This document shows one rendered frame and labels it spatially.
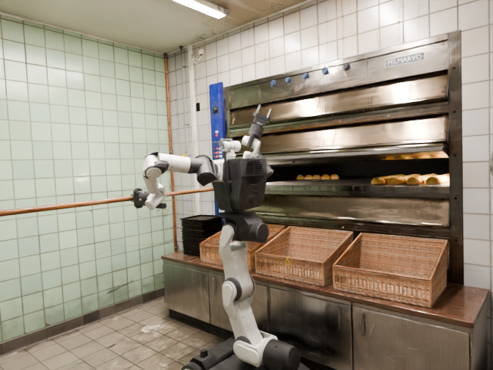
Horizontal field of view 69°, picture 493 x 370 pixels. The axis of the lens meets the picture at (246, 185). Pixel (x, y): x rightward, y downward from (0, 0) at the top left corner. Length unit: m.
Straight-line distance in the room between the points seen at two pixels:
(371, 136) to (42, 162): 2.58
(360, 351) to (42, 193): 2.64
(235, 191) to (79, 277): 1.99
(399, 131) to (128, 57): 2.62
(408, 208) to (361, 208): 0.32
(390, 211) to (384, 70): 0.95
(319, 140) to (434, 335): 1.50
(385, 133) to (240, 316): 1.52
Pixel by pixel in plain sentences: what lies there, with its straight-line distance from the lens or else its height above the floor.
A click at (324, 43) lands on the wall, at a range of 2.93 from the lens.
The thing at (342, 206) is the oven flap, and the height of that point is 1.03.
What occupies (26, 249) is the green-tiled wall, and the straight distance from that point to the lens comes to 3.39.
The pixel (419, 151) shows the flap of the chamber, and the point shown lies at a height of 1.40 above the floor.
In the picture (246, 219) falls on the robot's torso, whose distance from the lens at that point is 2.06.
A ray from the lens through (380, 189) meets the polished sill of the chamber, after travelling 2.64.
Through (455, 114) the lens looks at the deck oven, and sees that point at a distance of 2.53.
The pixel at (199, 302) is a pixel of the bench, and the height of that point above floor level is 0.25.
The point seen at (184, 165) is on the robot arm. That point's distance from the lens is 1.96.
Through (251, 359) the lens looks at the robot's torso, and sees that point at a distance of 2.26.
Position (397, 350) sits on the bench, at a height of 0.33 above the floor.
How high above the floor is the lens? 1.36
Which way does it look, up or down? 3 degrees down
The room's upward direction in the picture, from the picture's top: 2 degrees counter-clockwise
